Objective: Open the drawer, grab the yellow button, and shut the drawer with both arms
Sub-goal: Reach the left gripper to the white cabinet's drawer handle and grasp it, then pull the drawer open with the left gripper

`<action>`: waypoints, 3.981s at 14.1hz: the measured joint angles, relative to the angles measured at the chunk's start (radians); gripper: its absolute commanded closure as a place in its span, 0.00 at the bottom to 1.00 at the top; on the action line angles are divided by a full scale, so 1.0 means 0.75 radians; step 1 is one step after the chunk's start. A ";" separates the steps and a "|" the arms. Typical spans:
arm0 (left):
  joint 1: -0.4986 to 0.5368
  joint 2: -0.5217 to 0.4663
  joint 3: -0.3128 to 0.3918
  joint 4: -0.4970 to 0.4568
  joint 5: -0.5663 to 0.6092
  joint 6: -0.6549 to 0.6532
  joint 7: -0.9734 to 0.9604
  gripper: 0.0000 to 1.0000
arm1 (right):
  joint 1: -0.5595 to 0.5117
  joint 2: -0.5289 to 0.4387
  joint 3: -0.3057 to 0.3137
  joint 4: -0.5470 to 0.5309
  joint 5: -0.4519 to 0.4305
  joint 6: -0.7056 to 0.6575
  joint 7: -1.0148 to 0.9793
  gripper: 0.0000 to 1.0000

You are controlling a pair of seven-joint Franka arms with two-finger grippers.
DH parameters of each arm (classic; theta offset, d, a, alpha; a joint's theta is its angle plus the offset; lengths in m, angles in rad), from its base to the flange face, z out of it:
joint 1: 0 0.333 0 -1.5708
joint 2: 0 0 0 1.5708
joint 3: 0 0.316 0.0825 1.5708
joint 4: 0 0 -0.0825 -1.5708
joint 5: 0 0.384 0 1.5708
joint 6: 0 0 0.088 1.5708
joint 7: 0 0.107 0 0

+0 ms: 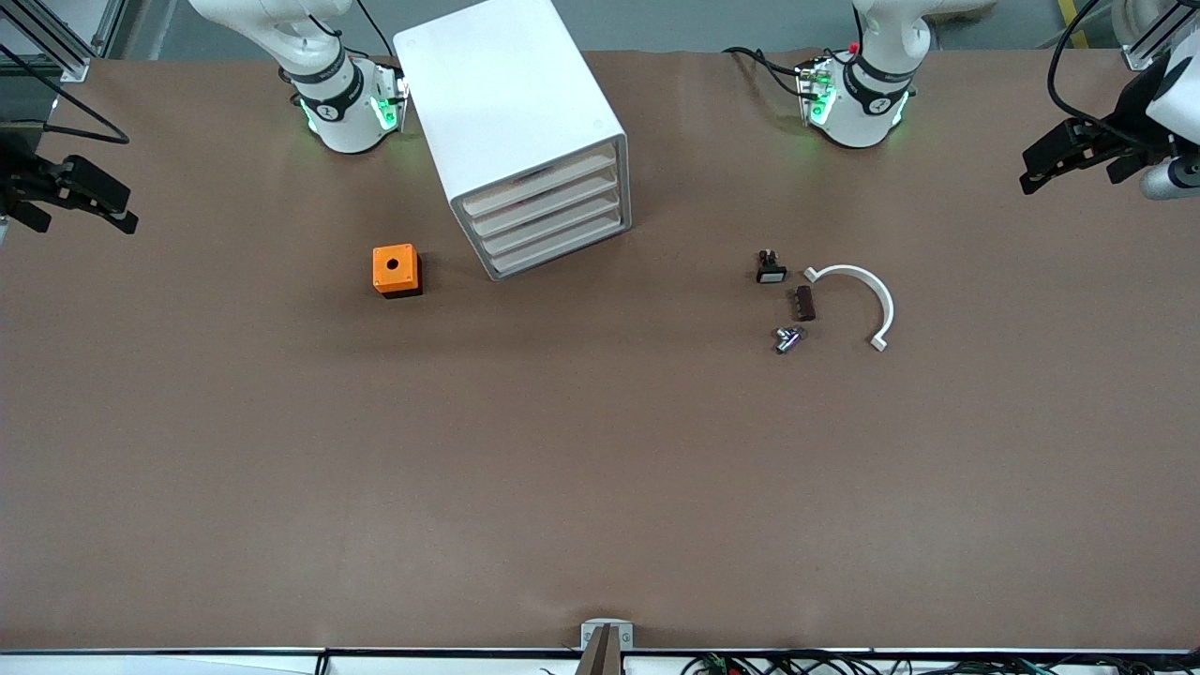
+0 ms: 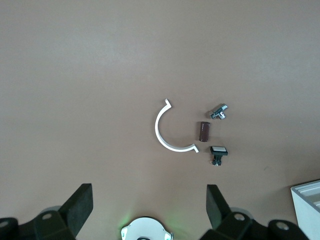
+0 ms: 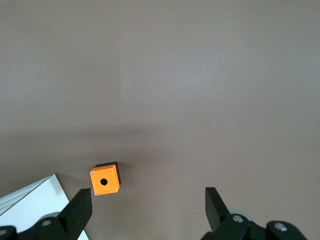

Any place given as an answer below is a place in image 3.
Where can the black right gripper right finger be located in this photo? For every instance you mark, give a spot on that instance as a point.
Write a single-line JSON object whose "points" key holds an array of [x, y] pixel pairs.
{"points": [[217, 212]]}

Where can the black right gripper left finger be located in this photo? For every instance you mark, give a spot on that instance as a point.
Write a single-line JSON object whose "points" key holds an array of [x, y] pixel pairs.
{"points": [[75, 212]]}

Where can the white open box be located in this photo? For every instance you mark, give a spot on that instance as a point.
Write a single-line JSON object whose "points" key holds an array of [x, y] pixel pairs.
{"points": [[32, 202]]}

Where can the orange button enclosure box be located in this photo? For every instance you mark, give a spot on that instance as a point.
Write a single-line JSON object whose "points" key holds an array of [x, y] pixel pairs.
{"points": [[103, 181]]}

